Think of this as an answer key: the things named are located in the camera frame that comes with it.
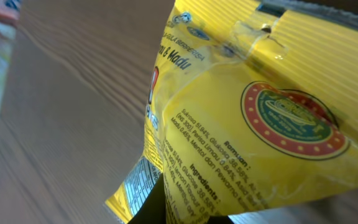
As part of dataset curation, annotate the yellow candy bag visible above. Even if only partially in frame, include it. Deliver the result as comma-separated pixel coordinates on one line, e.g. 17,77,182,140
106,0,358,223

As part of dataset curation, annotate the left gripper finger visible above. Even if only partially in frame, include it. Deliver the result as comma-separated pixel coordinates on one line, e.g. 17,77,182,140
126,174,236,224

